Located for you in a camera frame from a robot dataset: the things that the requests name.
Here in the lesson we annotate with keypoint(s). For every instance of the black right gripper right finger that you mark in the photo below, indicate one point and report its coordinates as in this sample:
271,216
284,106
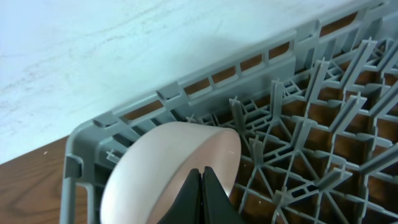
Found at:
217,209

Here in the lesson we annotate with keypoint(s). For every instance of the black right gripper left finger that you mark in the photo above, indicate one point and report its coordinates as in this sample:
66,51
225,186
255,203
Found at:
186,208

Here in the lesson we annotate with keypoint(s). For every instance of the pink bowl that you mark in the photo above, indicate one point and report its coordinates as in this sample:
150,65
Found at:
146,181

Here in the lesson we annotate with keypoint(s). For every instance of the grey plastic dishwasher rack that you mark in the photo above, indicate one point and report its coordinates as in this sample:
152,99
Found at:
315,109

